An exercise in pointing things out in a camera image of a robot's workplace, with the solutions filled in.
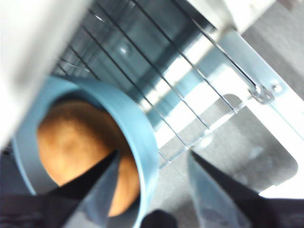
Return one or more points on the blue bowl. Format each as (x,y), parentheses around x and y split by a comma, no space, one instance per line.
(140,123)

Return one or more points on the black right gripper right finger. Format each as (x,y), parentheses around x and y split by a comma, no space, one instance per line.
(237,204)

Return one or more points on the brown potato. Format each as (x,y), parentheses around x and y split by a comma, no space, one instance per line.
(76,137)

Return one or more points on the white toaster oven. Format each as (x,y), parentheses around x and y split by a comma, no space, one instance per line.
(26,47)

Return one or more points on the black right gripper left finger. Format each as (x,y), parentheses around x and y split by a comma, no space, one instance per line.
(47,209)

